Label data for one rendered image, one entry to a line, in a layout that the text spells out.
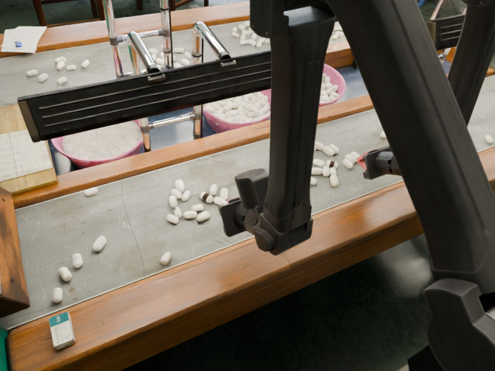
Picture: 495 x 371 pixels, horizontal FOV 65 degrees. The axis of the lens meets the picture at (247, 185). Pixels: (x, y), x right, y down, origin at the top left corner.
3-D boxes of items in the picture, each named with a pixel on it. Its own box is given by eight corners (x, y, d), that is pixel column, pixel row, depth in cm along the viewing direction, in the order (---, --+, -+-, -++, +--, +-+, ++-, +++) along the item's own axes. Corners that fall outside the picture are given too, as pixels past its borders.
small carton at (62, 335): (76, 342, 74) (73, 338, 73) (57, 350, 73) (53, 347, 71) (70, 314, 77) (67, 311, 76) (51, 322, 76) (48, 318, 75)
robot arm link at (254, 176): (269, 255, 62) (312, 233, 65) (250, 188, 59) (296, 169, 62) (237, 238, 72) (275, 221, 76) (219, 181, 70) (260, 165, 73)
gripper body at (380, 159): (360, 154, 98) (381, 156, 91) (391, 144, 101) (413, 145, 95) (364, 179, 99) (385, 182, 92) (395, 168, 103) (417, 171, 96)
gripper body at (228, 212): (216, 205, 78) (229, 213, 71) (261, 191, 81) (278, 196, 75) (224, 235, 79) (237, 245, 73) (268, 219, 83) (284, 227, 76)
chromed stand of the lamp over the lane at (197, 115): (227, 193, 113) (240, 57, 79) (160, 215, 106) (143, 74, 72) (202, 150, 123) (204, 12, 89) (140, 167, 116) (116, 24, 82)
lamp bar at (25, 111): (321, 78, 91) (329, 50, 85) (32, 145, 69) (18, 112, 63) (303, 59, 95) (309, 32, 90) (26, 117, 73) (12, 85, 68)
